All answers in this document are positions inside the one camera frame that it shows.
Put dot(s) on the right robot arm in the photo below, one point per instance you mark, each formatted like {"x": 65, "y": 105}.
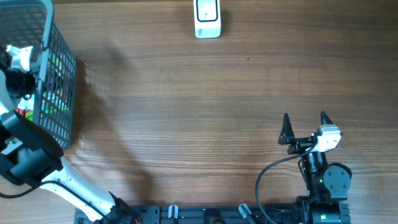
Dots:
{"x": 327, "y": 183}

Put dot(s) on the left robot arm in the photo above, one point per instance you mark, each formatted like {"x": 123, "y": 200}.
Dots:
{"x": 39, "y": 162}

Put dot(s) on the red snack packet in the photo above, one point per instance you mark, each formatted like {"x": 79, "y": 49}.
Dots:
{"x": 20, "y": 111}

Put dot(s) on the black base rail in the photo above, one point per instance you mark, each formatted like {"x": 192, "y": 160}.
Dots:
{"x": 279, "y": 213}

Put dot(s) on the white barcode scanner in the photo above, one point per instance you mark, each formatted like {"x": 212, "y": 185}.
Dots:
{"x": 207, "y": 19}

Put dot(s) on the green snack bag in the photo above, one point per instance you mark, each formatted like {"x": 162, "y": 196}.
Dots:
{"x": 28, "y": 105}

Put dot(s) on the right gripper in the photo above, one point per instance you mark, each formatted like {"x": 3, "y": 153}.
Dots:
{"x": 287, "y": 137}

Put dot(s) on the grey plastic shopping basket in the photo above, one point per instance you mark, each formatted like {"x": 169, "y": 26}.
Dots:
{"x": 31, "y": 23}

